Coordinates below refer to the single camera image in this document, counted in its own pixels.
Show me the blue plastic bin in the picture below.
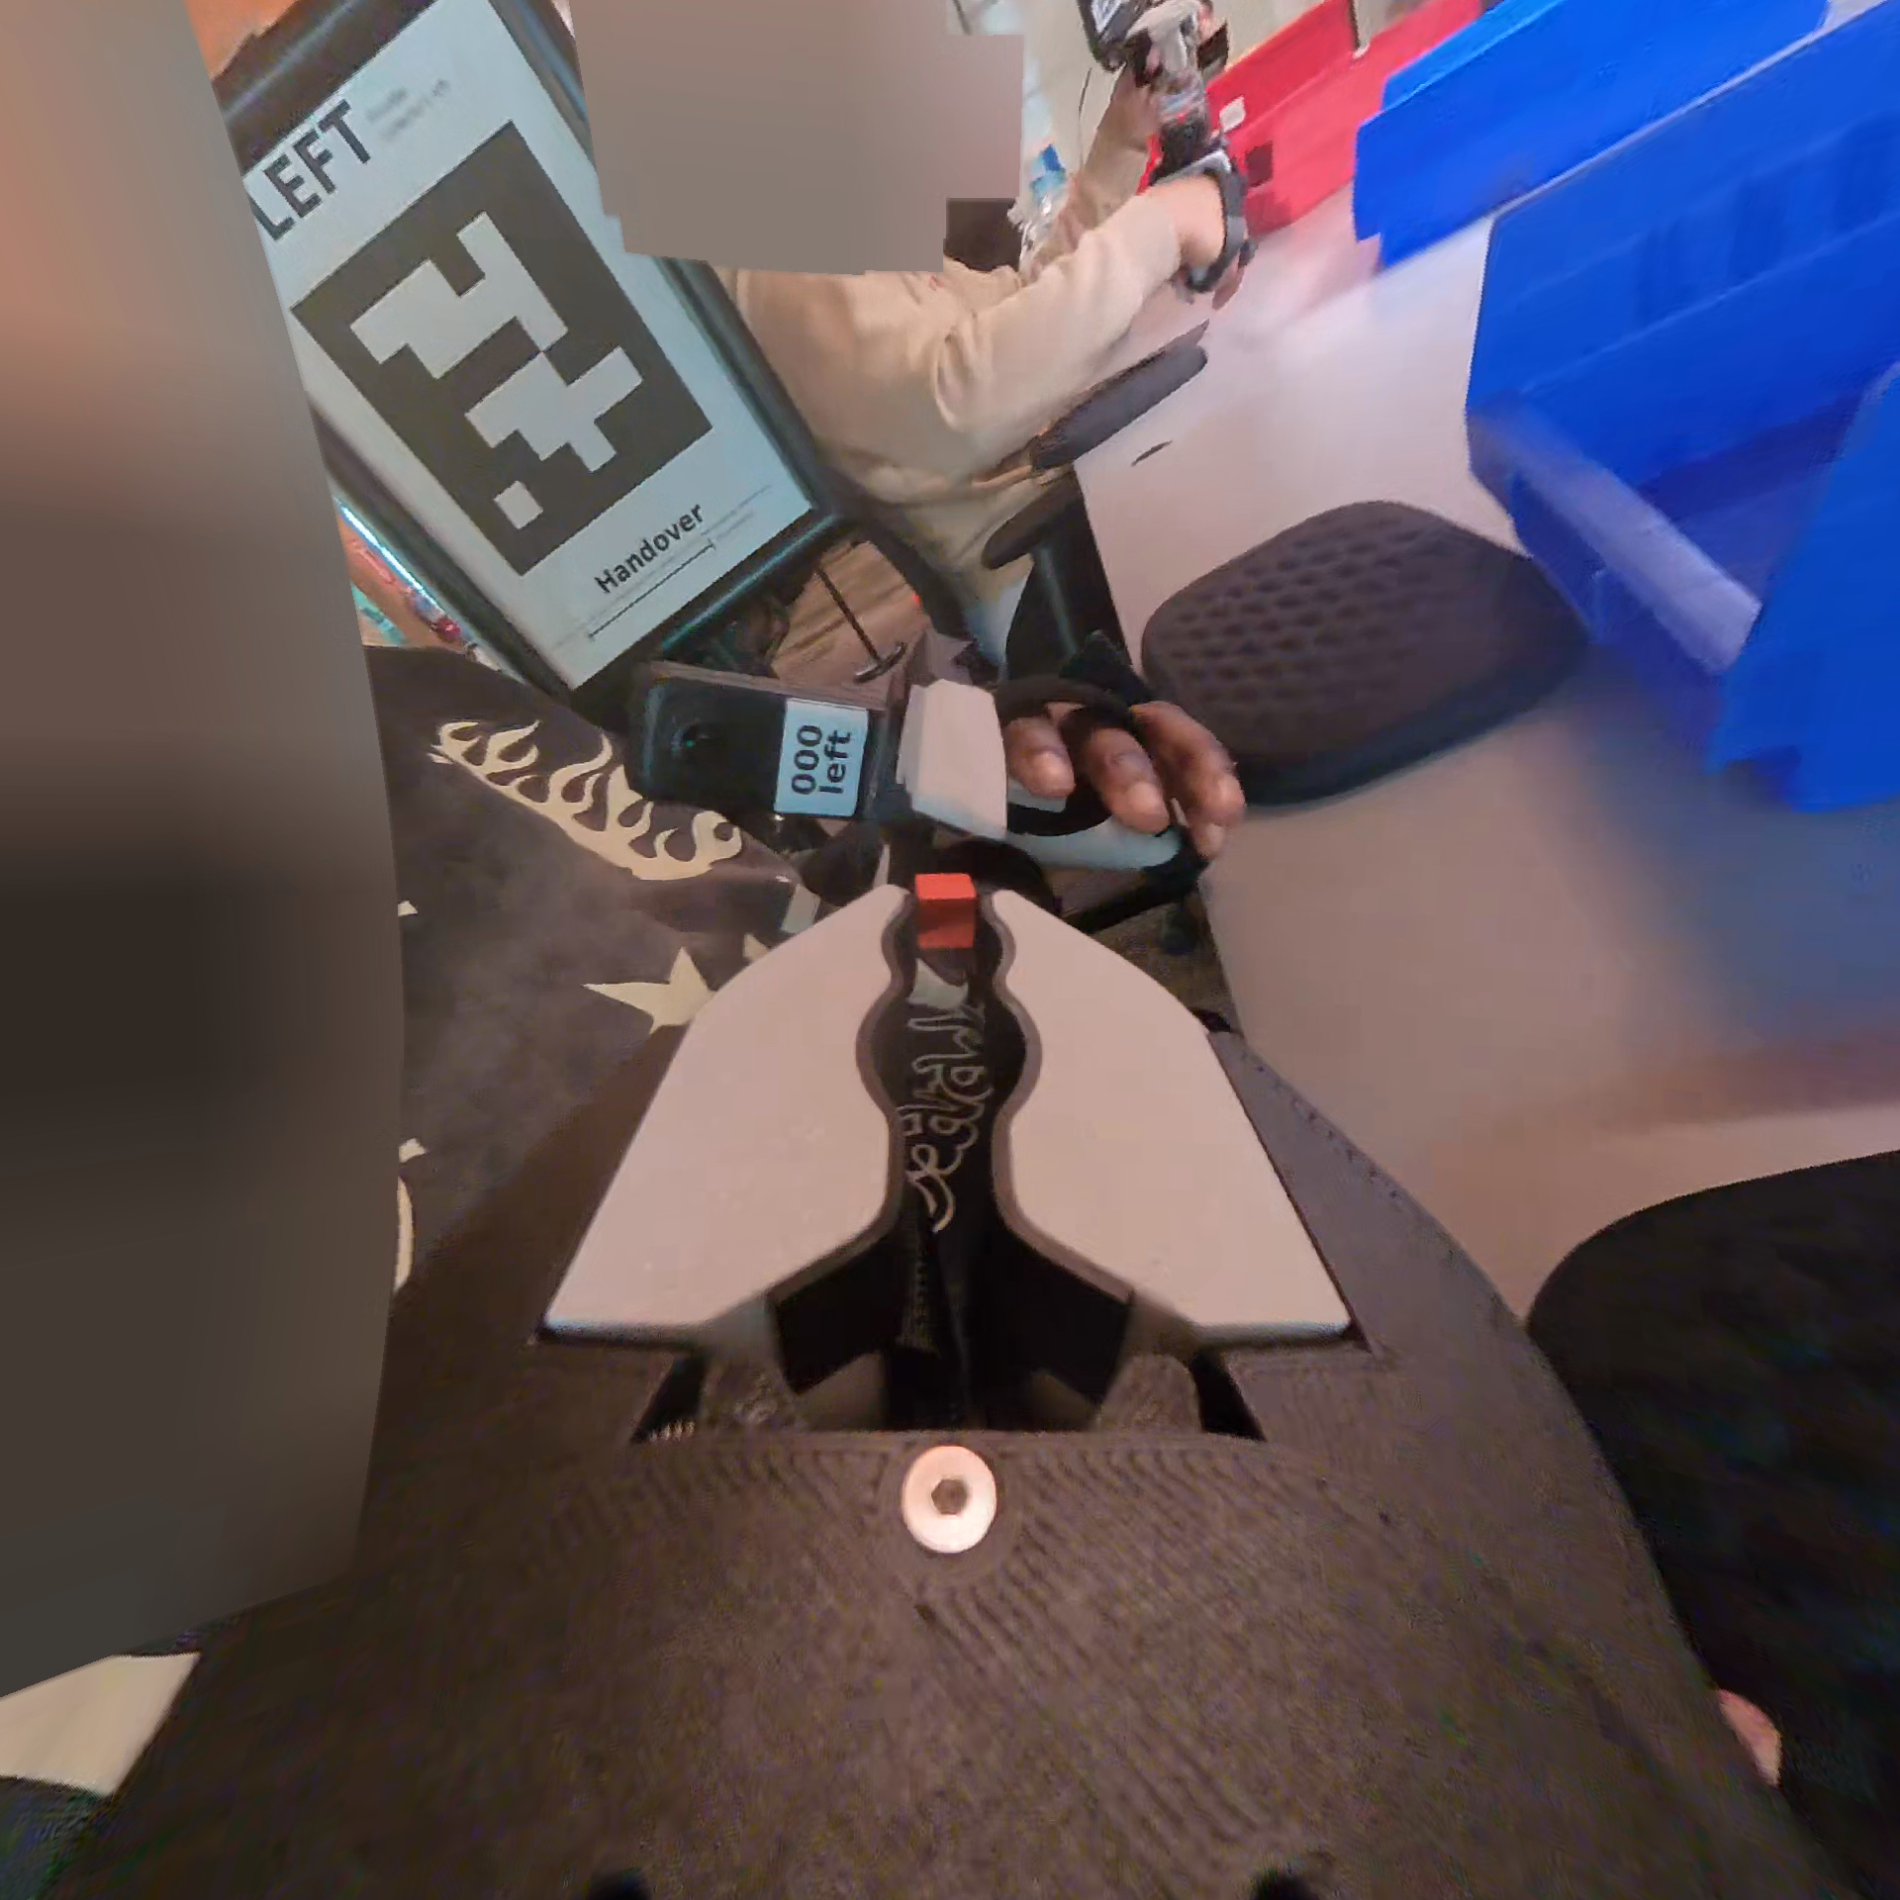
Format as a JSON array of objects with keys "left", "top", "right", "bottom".
[
  {"left": 1464, "top": 17, "right": 1900, "bottom": 810},
  {"left": 1358, "top": 0, "right": 1828, "bottom": 255}
]

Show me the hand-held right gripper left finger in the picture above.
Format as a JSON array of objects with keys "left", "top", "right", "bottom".
[{"left": 543, "top": 884, "right": 921, "bottom": 1397}]

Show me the black office chair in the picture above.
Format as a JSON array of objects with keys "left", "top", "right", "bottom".
[{"left": 980, "top": 322, "right": 1219, "bottom": 715}]

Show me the person's left hand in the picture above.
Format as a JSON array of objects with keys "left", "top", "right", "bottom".
[{"left": 1006, "top": 701, "right": 1247, "bottom": 846}]

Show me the printed marker sign board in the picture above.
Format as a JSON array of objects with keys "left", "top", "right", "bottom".
[{"left": 214, "top": 0, "right": 841, "bottom": 701}]

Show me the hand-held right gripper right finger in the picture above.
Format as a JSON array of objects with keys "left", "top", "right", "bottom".
[{"left": 985, "top": 884, "right": 1358, "bottom": 1403}]

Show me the black dimpled pad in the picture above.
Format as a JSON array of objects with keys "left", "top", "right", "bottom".
[
  {"left": 1144, "top": 501, "right": 1589, "bottom": 805},
  {"left": 1527, "top": 1154, "right": 1900, "bottom": 1900}
]

